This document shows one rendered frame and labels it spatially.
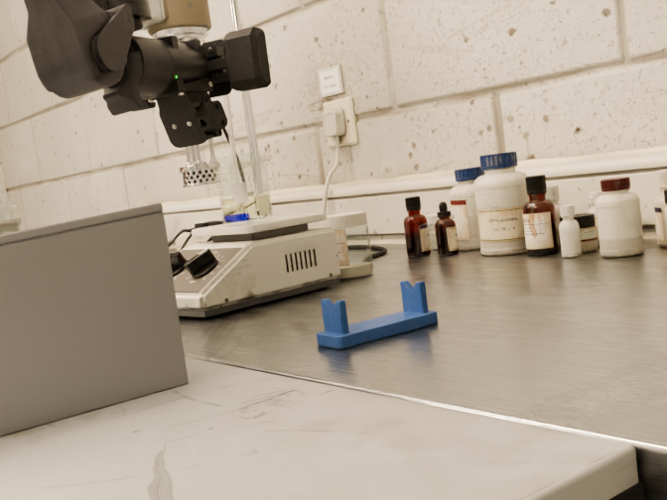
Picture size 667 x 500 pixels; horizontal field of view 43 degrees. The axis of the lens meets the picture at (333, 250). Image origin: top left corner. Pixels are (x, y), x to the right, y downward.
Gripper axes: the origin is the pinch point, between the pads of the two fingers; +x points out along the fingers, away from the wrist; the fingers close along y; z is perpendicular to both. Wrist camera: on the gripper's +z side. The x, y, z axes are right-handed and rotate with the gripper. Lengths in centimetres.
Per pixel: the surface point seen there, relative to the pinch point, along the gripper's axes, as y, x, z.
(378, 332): 26.6, -23.9, 25.6
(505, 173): 25.7, 24.2, 15.5
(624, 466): 47, -47, 27
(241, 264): 4.8, -7.6, 21.1
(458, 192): 17.1, 30.9, 17.6
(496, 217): 24.4, 22.5, 20.9
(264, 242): 5.7, -3.9, 19.3
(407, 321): 28.1, -21.3, 25.3
